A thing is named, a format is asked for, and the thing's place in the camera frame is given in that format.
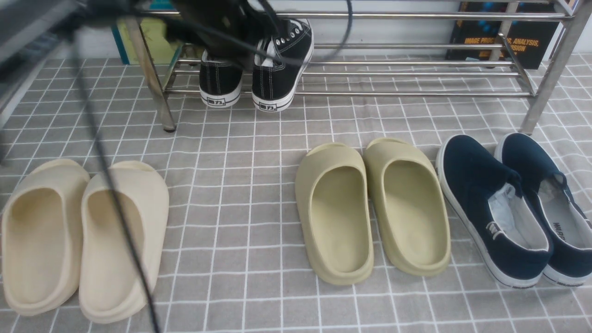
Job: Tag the teal and yellow book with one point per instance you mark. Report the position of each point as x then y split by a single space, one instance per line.
154 33

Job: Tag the olive slide slipper left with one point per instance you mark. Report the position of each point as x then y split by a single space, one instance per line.
333 207

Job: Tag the cream slide slipper inner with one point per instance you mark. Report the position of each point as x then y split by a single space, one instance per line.
110 289

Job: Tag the navy slip-on shoe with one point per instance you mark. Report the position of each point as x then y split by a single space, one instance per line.
489 200
546 189

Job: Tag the cream slide slipper far left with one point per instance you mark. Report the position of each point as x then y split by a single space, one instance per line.
42 238

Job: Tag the black canvas sneaker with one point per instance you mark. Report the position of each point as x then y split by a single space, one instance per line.
273 83
220 82

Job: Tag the black image processing book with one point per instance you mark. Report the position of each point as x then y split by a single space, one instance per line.
529 40

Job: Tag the navy slip-on shoe right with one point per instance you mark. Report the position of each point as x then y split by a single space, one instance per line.
546 189

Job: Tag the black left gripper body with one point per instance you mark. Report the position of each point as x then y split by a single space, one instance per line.
235 18

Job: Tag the olive slide slipper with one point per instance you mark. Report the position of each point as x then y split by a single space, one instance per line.
409 206
333 207

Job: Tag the stainless steel shoe rack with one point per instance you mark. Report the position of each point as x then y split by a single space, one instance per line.
183 75

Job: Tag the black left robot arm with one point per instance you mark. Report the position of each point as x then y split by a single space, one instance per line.
32 29

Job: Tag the grey checked tablecloth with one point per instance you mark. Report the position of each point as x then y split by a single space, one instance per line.
234 257

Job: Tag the cream slide slipper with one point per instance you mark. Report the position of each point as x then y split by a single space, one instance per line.
110 289
42 238

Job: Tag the navy slip-on shoe left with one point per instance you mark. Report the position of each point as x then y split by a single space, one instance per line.
489 200

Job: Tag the olive slide slipper right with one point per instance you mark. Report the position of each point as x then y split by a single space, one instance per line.
409 206

